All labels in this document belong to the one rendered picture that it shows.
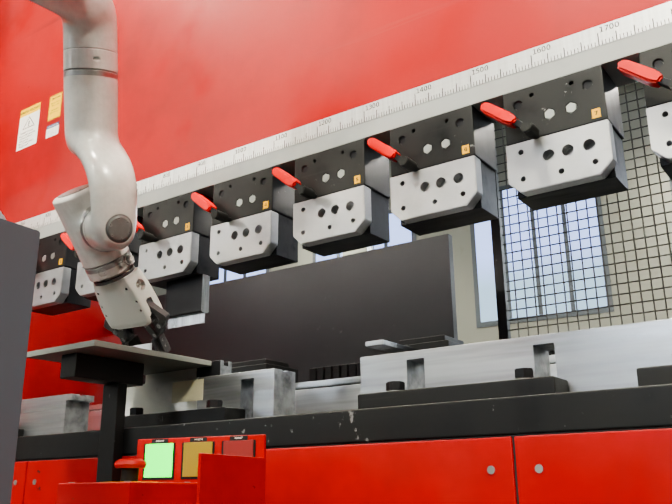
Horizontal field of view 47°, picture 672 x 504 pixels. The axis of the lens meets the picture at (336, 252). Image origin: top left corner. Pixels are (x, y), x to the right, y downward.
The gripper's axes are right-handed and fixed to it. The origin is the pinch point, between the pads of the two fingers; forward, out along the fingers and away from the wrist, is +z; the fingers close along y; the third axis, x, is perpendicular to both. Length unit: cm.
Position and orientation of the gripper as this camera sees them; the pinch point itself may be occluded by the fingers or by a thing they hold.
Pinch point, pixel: (148, 347)
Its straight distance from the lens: 147.1
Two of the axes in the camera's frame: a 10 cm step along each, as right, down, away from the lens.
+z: 3.3, 8.9, 3.2
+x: -3.7, 4.3, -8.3
